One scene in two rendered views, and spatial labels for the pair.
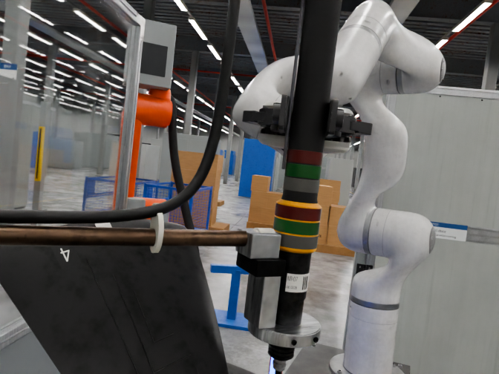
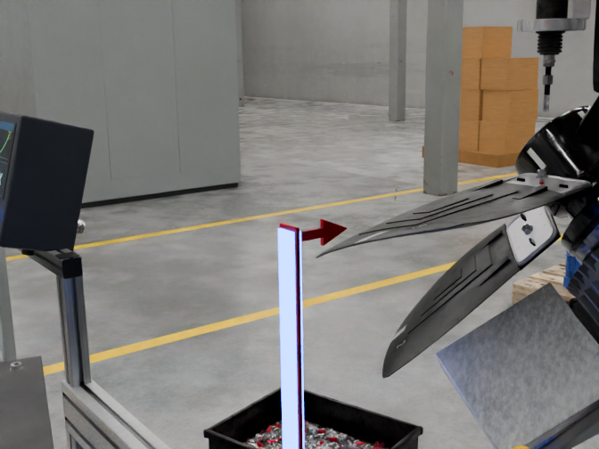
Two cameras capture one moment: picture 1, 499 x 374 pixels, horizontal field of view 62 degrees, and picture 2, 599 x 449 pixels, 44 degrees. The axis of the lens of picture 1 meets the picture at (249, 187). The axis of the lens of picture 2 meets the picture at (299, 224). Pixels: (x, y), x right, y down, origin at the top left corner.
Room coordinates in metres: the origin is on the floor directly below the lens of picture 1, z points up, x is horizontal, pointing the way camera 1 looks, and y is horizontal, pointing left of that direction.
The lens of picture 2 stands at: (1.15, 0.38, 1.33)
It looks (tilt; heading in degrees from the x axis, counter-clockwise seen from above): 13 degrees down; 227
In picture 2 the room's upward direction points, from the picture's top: 1 degrees counter-clockwise
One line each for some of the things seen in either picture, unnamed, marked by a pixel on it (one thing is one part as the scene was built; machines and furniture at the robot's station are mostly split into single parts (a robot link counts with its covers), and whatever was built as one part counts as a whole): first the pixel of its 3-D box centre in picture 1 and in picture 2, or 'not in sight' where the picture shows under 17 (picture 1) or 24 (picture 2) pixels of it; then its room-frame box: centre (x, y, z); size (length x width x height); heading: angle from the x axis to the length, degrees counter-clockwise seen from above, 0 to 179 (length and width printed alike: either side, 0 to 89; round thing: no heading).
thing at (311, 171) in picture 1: (303, 171); not in sight; (0.40, -0.05, 1.51); 0.03 x 0.03 x 0.01
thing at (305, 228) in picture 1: (296, 225); not in sight; (0.40, -0.05, 1.46); 0.04 x 0.04 x 0.01
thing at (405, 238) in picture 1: (392, 257); not in sight; (1.03, -0.37, 1.32); 0.19 x 0.12 x 0.24; 57
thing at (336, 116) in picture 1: (342, 122); not in sight; (0.41, -0.08, 1.56); 0.07 x 0.03 x 0.03; 174
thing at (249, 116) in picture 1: (273, 121); not in sight; (0.47, -0.02, 1.56); 0.08 x 0.06 x 0.01; 114
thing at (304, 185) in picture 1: (301, 185); not in sight; (0.40, -0.05, 1.50); 0.03 x 0.03 x 0.01
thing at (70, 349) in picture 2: not in sight; (73, 320); (0.70, -0.61, 0.96); 0.03 x 0.03 x 0.20; 84
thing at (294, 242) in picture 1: (294, 238); not in sight; (0.40, -0.05, 1.44); 0.04 x 0.04 x 0.01
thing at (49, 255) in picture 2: not in sight; (45, 251); (0.69, -0.72, 1.04); 0.24 x 0.03 x 0.03; 84
